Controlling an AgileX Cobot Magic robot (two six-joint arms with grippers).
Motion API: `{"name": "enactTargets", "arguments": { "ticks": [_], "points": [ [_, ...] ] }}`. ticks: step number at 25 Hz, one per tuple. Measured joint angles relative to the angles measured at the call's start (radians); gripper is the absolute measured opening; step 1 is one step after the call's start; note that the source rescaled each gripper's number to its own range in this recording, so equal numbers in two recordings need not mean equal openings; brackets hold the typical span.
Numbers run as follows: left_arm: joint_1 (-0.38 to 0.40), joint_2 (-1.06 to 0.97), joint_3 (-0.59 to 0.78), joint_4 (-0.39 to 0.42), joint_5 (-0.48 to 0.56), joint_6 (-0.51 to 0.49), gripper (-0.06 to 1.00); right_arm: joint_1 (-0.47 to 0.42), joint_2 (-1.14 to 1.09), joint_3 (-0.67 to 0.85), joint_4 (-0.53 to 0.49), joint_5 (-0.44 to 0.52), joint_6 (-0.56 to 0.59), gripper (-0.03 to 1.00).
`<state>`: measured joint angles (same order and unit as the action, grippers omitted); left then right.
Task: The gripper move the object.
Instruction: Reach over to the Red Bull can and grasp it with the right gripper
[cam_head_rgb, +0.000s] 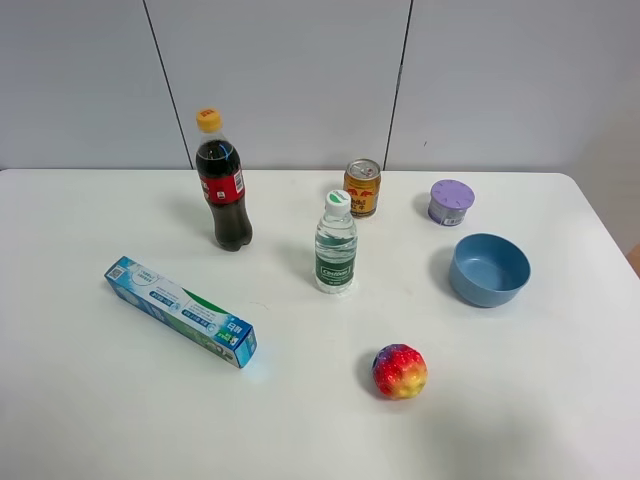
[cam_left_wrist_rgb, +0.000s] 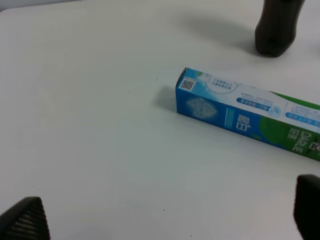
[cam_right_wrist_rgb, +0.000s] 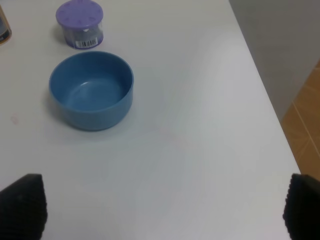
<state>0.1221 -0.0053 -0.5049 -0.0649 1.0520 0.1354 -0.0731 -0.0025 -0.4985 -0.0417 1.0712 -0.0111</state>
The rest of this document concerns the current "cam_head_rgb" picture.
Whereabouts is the cola bottle yellow cap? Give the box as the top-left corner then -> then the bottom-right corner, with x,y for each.
195,108 -> 253,252

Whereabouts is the blue plastic bowl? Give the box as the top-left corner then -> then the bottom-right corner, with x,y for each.
449,233 -> 531,308

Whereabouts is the gold energy drink can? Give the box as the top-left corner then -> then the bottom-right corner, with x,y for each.
343,158 -> 381,218

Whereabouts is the clear water bottle green label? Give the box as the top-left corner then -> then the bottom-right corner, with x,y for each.
314,190 -> 358,294

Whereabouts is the blue toothpaste box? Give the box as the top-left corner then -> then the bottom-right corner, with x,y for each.
105,256 -> 257,369

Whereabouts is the purple lidded small container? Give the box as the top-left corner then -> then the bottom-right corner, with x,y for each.
427,179 -> 475,227

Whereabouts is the rainbow bumpy ball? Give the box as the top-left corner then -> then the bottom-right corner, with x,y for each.
371,344 -> 428,400

